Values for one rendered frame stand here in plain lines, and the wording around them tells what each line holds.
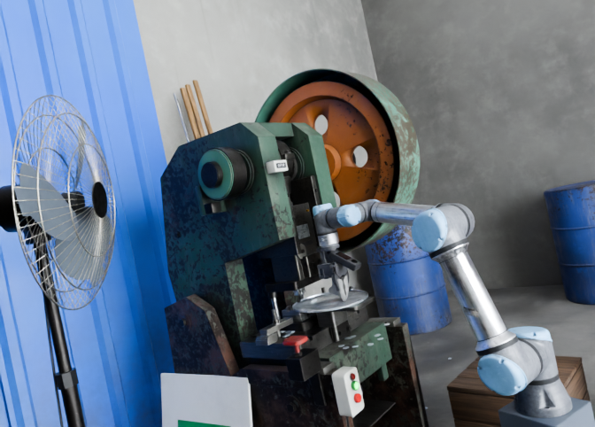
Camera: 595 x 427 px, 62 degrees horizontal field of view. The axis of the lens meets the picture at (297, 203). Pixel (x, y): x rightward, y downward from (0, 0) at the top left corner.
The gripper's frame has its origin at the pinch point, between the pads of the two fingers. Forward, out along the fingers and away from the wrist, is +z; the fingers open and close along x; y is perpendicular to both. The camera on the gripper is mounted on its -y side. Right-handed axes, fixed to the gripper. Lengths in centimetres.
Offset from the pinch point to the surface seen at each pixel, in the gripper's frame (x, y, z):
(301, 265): 4.9, 13.3, -14.6
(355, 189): -37, 9, -39
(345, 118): -37, 6, -70
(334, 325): 4.4, 4.3, 8.8
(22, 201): 99, 11, -50
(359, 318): -15.9, 6.8, 12.3
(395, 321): -22.9, -5.2, 15.8
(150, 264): -11, 134, -22
